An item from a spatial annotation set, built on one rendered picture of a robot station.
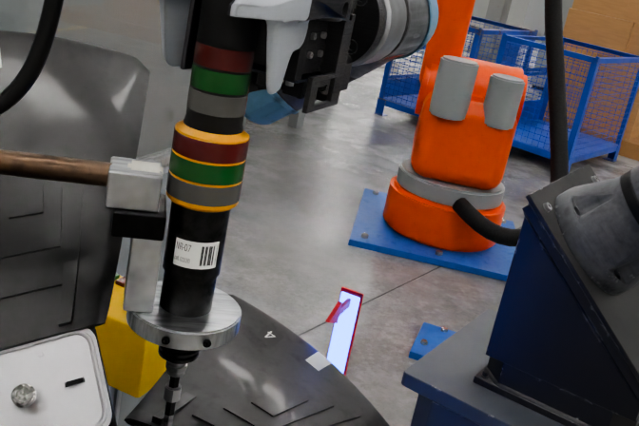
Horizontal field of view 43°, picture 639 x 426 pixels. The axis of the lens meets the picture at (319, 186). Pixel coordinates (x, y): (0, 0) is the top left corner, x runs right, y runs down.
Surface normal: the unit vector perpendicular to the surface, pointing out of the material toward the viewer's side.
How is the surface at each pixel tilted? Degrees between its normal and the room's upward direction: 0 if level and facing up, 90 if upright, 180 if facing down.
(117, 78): 35
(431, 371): 0
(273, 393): 13
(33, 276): 45
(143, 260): 90
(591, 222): 61
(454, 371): 0
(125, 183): 90
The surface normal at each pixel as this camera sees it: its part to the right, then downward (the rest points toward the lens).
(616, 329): 0.69, -0.48
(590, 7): -0.57, 0.15
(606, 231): -0.36, -0.07
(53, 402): 0.09, -0.41
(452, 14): -0.16, 0.37
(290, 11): 0.80, 0.33
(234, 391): 0.33, -0.91
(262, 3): 0.54, -0.46
